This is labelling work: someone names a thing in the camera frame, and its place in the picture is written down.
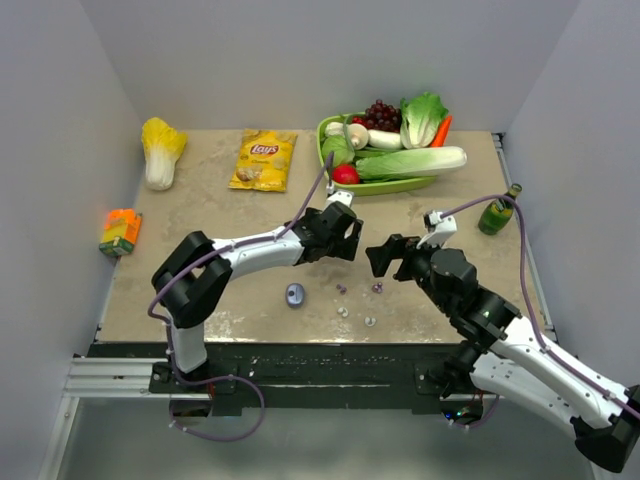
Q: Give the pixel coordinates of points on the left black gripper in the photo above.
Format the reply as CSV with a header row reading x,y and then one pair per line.
x,y
346,247

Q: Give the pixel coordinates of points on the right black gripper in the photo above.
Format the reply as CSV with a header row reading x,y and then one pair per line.
x,y
398,247

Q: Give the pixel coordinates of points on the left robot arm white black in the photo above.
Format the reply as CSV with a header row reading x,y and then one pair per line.
x,y
191,281

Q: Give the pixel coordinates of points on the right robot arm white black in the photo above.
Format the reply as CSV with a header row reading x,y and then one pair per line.
x,y
503,353

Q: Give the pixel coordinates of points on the purple earbud charging case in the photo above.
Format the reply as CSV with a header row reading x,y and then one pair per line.
x,y
295,295

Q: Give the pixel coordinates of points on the green plastic basket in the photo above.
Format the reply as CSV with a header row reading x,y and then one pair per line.
x,y
371,188

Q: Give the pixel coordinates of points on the round green cabbage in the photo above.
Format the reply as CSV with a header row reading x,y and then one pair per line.
x,y
337,146

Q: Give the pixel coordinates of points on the long green white cabbage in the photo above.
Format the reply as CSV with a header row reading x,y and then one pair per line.
x,y
410,164

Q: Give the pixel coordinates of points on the green Perrier bottle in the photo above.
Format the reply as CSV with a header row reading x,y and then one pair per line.
x,y
499,212

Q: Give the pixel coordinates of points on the white mushroom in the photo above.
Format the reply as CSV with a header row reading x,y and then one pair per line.
x,y
357,133

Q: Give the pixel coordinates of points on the yellow Lays chips bag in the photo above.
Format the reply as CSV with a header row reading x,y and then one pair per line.
x,y
264,160

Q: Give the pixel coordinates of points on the white radish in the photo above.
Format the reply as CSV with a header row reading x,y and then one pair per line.
x,y
385,140

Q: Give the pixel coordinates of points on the dark red grape bunch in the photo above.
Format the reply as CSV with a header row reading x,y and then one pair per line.
x,y
382,116

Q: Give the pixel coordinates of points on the orange carrot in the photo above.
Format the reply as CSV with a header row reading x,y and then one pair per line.
x,y
442,132

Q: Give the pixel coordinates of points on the green lettuce head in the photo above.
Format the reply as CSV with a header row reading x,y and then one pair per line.
x,y
421,118

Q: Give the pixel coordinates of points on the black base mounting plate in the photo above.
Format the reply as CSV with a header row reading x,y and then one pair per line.
x,y
351,376

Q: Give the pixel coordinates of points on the yellow napa cabbage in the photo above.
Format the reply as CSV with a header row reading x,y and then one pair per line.
x,y
163,146

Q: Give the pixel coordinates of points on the orange juice carton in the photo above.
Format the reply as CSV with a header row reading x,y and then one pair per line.
x,y
120,232

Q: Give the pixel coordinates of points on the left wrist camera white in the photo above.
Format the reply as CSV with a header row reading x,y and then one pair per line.
x,y
344,197

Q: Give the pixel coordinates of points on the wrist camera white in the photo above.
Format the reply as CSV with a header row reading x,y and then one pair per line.
x,y
344,197
439,229

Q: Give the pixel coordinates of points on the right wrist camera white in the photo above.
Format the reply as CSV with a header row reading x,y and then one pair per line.
x,y
439,229

